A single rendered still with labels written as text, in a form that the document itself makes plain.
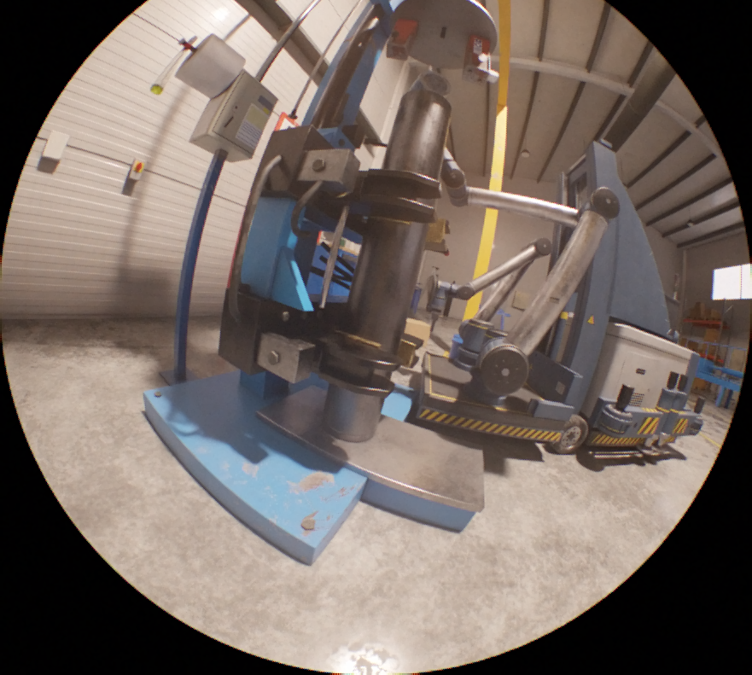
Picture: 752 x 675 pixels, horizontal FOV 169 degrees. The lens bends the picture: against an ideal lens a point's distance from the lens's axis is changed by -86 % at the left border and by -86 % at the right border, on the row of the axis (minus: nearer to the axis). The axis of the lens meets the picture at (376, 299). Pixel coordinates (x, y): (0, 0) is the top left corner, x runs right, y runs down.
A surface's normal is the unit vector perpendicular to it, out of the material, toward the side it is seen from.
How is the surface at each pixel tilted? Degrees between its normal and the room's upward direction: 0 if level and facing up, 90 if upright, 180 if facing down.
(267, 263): 90
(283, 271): 90
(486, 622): 0
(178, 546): 0
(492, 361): 87
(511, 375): 90
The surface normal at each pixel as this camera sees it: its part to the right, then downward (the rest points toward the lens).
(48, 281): 0.91, 0.25
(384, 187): -0.34, -0.02
